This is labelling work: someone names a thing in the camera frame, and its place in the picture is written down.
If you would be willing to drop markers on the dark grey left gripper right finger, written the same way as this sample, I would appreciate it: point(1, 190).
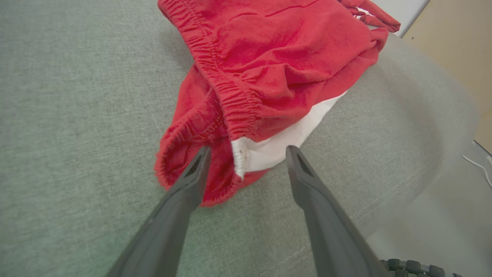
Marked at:
point(330, 238)

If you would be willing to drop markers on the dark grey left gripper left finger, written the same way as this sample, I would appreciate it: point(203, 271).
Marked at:
point(169, 231)

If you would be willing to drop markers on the red shorts with white panel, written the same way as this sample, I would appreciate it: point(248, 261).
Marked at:
point(288, 57)

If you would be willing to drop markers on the beige wooden cabinet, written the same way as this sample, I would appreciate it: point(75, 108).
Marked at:
point(461, 57)

